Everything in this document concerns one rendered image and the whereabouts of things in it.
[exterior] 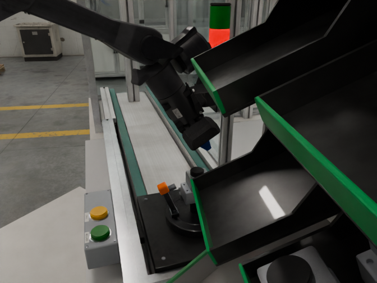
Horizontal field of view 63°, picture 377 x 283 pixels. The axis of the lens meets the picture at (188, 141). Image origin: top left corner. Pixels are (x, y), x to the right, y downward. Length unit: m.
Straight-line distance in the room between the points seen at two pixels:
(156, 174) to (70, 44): 7.90
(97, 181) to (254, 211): 0.80
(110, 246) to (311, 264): 0.52
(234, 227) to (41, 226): 0.69
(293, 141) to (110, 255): 0.60
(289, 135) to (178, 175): 0.82
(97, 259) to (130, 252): 0.08
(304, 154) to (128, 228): 0.60
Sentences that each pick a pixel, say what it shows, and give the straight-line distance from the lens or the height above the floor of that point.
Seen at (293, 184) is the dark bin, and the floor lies 1.24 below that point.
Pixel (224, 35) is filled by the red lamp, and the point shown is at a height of 1.35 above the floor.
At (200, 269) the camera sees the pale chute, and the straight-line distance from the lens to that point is 0.52.
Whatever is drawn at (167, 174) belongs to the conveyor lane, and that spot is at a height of 0.92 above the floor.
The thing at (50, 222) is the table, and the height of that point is 0.86.
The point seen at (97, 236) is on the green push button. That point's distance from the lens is 0.71.
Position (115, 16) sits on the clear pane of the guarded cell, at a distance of 1.87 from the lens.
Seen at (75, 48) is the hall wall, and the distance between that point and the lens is 8.76.
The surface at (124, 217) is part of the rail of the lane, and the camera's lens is 0.77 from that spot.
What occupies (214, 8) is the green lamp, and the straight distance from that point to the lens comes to 0.76.
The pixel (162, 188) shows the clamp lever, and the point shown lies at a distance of 0.65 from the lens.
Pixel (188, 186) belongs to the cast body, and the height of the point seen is 1.06.
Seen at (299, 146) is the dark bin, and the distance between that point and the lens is 0.16.
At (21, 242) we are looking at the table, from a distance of 0.93.
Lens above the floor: 1.43
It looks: 26 degrees down
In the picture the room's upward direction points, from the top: straight up
